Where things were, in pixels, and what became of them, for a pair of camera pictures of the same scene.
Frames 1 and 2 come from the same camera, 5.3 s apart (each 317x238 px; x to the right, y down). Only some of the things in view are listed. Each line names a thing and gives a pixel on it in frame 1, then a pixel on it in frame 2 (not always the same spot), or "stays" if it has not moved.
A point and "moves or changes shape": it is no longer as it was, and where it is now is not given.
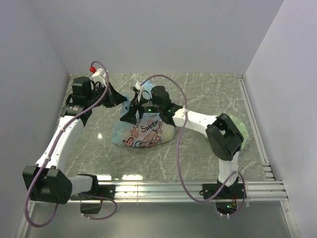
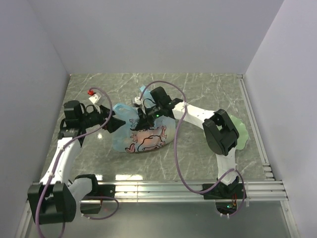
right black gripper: (130, 117) to (144, 122)
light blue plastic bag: (148, 131) moves or changes shape
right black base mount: (226, 201) stays
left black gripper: (114, 97) to (113, 123)
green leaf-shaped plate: (241, 128) stays
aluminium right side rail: (255, 127) stays
